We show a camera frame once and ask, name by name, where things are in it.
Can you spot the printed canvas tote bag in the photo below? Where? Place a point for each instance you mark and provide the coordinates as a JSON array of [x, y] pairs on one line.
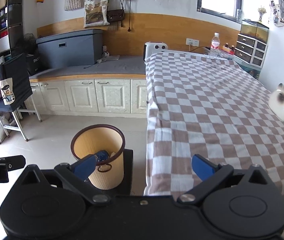
[[95, 15]]

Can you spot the white drawer organizer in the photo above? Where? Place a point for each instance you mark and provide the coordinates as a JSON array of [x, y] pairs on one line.
[[246, 47]]

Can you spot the small brown bottle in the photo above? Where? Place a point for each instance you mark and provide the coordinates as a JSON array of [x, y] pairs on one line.
[[232, 48], [226, 46]]

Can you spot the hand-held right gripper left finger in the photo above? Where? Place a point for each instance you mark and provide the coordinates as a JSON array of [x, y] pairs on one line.
[[84, 166]]

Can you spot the white power strip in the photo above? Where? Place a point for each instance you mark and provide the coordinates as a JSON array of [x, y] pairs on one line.
[[112, 57]]

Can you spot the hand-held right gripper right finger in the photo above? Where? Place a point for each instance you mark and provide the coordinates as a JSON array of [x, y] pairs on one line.
[[201, 166]]

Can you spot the brown white checkered tablecloth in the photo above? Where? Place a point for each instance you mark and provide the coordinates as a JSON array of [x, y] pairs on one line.
[[206, 105]]

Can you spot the black drawer tower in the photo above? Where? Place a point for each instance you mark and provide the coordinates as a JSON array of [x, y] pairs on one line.
[[14, 15]]

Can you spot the dark blue packet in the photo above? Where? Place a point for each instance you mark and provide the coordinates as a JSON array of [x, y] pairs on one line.
[[102, 156]]

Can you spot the black hanging cloth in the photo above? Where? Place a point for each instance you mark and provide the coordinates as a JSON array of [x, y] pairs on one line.
[[19, 75]]

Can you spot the beige bin with brown rim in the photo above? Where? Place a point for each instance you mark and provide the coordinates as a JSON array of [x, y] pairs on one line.
[[107, 175]]

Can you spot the black bag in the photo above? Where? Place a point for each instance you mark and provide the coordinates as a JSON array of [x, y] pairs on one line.
[[34, 63]]

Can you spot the white wall socket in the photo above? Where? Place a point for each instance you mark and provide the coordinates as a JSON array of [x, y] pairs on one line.
[[192, 41]]

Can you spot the brown handbag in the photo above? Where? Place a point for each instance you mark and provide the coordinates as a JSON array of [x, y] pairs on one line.
[[115, 16]]

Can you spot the vase with dried flowers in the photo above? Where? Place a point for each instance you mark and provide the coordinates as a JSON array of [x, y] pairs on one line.
[[261, 11]]

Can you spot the white heater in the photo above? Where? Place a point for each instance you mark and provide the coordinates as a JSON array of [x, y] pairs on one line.
[[154, 48]]

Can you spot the grey counter mat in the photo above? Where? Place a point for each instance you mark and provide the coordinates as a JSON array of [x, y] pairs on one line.
[[107, 67]]

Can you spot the grey storage box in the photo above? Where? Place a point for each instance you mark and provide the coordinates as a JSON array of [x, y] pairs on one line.
[[69, 50]]

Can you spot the glass fish tank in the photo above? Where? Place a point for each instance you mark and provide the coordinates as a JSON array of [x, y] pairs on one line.
[[254, 31]]

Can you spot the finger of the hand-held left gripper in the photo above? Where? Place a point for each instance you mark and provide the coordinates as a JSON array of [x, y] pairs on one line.
[[14, 162]]

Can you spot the clear water bottle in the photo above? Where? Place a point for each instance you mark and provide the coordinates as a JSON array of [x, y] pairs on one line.
[[215, 46]]

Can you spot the cream cabinet with wooden top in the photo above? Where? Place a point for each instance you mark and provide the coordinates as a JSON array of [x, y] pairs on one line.
[[87, 95]]

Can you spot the cartoon print tote bag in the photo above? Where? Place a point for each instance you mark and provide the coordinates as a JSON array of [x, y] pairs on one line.
[[7, 92]]

